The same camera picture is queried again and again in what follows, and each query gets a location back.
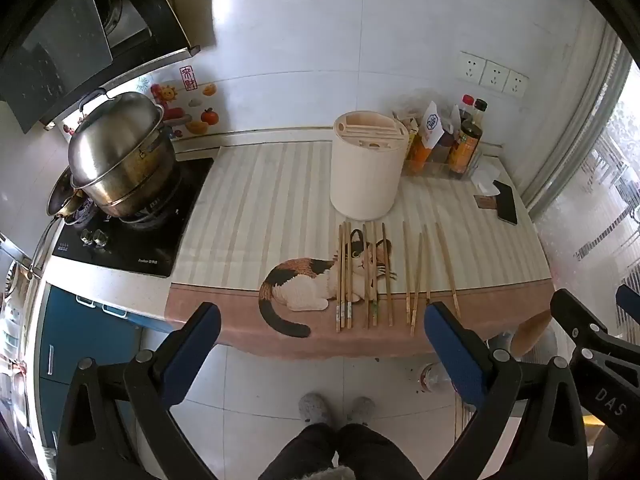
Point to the white wall socket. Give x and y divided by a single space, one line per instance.
471 67
515 84
494 76

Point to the clear plastic bag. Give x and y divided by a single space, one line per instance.
412 105

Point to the black smartphone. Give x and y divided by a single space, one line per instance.
506 202

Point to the cat print table mat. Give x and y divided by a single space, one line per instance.
260 200

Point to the metal window frame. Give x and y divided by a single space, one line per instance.
565 125

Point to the white tissue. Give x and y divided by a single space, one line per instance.
484 180

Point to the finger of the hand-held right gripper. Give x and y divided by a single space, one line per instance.
567 307
629 300

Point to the cream round chopstick holder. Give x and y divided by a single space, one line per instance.
367 170

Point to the row of wooden chopsticks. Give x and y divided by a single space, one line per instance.
340 270

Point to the fruit print wall sticker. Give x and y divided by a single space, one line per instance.
200 110

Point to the blue kitchen cabinet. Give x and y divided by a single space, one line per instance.
85 340

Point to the white spout sauce bottle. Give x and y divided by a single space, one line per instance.
450 135

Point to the black glass gas stove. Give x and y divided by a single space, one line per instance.
150 245

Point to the steel pot lid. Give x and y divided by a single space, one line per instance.
115 135

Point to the clear plastic bottle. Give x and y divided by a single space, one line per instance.
436 379

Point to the grey fluffy slipper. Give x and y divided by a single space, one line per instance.
315 407
361 409

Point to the stainless steel steamer pot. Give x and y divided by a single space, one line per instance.
135 180

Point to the small brown wallet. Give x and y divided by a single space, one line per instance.
484 202

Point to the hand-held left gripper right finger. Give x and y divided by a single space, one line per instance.
452 355

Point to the white orange seasoning packet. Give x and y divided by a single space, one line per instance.
431 130

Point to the person's left leg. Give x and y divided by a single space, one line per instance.
300 452

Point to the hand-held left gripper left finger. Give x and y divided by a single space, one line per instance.
195 355

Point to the steel wok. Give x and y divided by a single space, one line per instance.
60 195

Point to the red cap dark bottle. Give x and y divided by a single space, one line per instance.
467 107

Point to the orange label sauce bottle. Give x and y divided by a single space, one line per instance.
465 147

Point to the black range hood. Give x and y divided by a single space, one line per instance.
60 50

